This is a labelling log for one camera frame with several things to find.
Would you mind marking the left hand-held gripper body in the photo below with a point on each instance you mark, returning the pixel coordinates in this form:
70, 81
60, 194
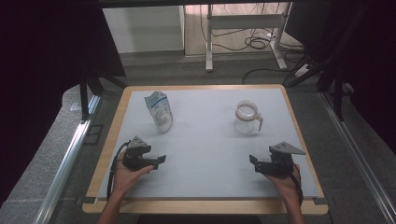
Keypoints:
135, 157

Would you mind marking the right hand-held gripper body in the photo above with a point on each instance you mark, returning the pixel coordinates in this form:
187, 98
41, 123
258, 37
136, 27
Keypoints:
278, 165

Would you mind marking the clear pitcher with beige rim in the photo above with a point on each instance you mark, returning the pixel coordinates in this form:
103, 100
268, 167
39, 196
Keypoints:
247, 119

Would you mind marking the person's right hand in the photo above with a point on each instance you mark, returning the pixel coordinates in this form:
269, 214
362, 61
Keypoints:
288, 186

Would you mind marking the person's left hand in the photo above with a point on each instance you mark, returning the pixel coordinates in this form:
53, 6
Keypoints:
124, 179

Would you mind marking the white table mat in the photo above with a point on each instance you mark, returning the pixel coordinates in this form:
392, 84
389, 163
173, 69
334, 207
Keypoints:
202, 149

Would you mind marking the black floor hatch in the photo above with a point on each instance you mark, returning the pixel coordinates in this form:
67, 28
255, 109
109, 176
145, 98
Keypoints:
92, 134

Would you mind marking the wooden table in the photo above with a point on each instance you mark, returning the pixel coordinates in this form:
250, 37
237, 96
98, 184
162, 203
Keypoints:
199, 207

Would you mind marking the black stand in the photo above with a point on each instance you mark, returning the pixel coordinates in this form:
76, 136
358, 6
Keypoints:
337, 93
84, 99

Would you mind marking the white power strip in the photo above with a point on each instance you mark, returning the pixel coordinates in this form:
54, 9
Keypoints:
301, 71

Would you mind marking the white cabinet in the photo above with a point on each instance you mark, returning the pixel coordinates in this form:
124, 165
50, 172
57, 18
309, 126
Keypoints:
143, 29

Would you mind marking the dark curtain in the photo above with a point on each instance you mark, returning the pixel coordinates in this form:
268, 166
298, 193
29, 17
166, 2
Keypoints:
367, 62
40, 62

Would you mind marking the metal floor rail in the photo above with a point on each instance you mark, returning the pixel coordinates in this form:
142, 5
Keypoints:
358, 158
67, 168

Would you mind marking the white desk frame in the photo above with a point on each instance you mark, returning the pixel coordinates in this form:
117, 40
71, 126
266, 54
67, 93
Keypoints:
209, 40

